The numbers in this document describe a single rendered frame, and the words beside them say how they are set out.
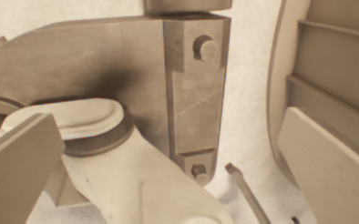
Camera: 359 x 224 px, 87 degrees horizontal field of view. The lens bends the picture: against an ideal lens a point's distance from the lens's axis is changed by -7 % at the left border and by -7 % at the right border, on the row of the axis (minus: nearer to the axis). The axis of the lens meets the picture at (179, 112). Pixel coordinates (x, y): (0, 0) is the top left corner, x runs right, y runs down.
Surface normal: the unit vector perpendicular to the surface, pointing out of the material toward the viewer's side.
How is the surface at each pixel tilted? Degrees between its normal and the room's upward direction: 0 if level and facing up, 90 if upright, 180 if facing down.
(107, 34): 0
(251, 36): 0
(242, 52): 0
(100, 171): 90
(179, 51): 45
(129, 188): 90
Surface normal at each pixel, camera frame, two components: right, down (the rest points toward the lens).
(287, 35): 0.21, 0.50
